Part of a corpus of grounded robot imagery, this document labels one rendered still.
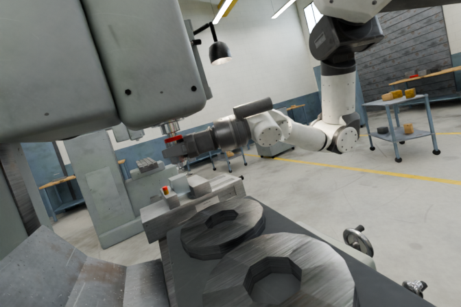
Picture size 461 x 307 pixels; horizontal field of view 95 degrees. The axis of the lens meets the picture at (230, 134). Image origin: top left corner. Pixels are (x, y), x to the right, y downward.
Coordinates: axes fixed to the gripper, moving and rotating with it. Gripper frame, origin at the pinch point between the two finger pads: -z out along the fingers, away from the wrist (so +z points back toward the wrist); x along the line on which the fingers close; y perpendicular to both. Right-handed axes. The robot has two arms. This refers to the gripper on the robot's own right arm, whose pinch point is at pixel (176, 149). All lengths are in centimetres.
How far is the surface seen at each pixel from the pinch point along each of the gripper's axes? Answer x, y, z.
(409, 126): -222, 86, 279
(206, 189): -14.4, 16.9, 2.3
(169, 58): 8.6, -19.6, 6.1
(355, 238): -17, 53, 49
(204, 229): 34.6, 5.6, 6.8
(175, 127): 1.6, -5.5, 1.9
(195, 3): -711, -404, 81
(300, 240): 40.7, 5.7, 14.3
